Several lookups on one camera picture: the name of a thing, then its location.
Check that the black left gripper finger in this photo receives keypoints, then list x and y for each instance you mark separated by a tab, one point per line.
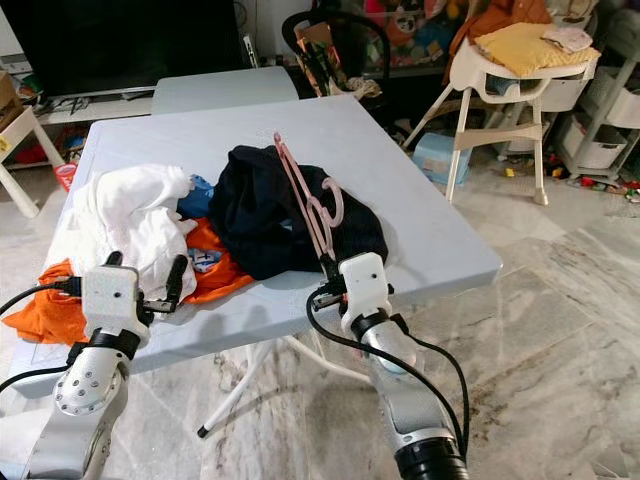
113	258
177	277

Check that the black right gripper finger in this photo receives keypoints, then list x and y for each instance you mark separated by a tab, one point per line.
328	263

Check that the pink plastic hanger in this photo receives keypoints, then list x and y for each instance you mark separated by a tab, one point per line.
318	225

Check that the white crumpled garment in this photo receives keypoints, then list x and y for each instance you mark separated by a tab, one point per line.
135	215

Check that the blue cloth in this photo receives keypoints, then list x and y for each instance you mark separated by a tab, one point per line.
195	198

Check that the dark navy garment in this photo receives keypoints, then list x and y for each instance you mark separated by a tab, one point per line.
260	210

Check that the red printed can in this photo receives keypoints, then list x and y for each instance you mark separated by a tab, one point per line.
65	177

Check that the grey folding table white legs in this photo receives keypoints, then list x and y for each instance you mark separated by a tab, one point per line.
420	200

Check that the small white wooden table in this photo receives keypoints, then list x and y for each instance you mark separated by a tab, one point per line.
15	150

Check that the brown cardboard box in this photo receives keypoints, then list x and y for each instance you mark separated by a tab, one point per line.
8	100

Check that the black baby stroller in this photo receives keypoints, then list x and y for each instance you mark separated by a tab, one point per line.
330	50

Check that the black flat television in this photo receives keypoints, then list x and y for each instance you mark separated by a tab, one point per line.
120	40

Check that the white baby high chair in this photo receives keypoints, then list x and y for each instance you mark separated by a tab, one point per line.
505	90

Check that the colourful play mat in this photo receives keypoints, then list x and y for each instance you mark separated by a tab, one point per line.
410	25

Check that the orange brown draped garment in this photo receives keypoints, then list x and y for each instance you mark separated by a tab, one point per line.
495	15

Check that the grey drawer storage rack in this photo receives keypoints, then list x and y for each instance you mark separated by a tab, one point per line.
600	130

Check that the pale pink folded cloth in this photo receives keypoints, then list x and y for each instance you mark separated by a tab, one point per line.
568	38

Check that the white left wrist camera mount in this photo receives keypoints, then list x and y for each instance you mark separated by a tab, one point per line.
110	295

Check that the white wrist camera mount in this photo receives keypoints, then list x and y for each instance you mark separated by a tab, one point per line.
365	285
110	295

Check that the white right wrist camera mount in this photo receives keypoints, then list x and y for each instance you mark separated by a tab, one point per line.
365	285

